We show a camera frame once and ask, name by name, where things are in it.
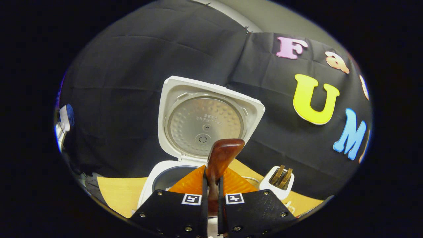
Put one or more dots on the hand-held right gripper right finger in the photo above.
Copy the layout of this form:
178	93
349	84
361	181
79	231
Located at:
254	213

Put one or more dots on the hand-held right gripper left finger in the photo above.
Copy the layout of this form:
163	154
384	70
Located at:
172	213

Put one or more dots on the brown wooden spoon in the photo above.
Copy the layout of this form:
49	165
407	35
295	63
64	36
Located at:
223	155

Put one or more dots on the white rice cooker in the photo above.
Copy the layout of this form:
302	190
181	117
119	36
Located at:
205	125

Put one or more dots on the white toaster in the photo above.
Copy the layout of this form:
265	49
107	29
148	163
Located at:
269	187

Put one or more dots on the brown toast slice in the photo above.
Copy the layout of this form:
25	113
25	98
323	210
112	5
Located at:
277	175
286	179

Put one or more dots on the black backdrop cloth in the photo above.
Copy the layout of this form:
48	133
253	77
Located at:
115	99

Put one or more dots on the white and blue object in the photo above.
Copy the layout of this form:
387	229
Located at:
64	122

